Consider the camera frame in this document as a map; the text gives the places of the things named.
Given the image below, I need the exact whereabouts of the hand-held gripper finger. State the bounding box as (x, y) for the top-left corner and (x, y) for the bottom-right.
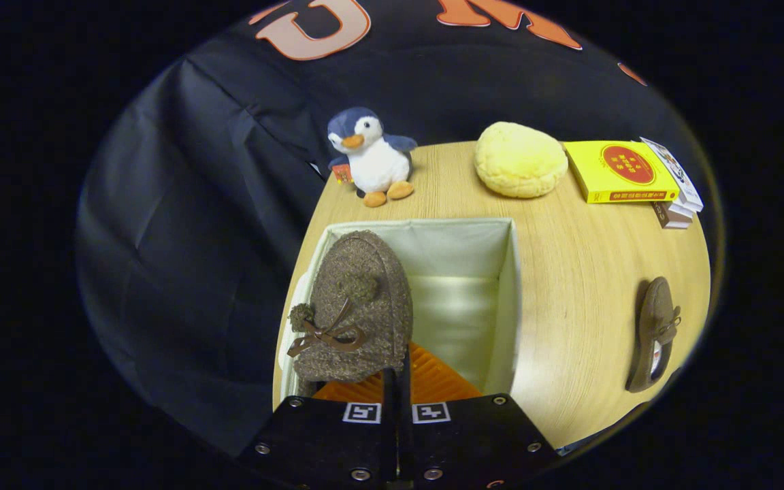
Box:
(238, 367), (398, 488)
(399, 342), (561, 488)

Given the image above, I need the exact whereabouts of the brown fuzzy shoe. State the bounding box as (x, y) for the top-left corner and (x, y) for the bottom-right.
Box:
(625, 276), (683, 394)
(287, 230), (414, 384)

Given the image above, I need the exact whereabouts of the cream fabric storage box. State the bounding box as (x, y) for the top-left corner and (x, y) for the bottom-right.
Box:
(276, 218), (523, 409)

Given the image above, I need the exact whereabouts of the penguin plush toy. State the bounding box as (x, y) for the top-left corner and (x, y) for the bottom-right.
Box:
(327, 107), (419, 208)

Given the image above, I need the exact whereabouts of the yellow round bread plush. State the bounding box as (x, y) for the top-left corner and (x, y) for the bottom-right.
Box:
(474, 121), (570, 199)

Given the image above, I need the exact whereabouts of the yellow book with red circle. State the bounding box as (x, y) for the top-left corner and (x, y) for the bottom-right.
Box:
(562, 140), (681, 205)

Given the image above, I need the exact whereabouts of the brown book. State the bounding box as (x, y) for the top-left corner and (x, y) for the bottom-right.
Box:
(652, 201), (692, 230)

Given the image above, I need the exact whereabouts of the illustrated white book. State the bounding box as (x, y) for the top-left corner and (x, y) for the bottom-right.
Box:
(640, 137), (704, 213)

